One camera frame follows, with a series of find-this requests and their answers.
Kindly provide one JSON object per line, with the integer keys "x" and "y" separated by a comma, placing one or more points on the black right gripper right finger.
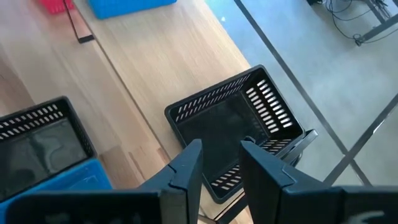
{"x": 264, "y": 186}

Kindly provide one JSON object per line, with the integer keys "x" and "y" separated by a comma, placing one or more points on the red slotted plastic basket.
{"x": 56, "y": 4}

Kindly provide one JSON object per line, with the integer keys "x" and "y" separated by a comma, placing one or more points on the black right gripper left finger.
{"x": 180, "y": 186}

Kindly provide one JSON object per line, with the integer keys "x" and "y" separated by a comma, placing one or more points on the black slotted plastic basket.
{"x": 37, "y": 149}
{"x": 224, "y": 130}

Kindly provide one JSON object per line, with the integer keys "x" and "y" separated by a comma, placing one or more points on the blue slotted plastic basket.
{"x": 74, "y": 179}
{"x": 130, "y": 7}

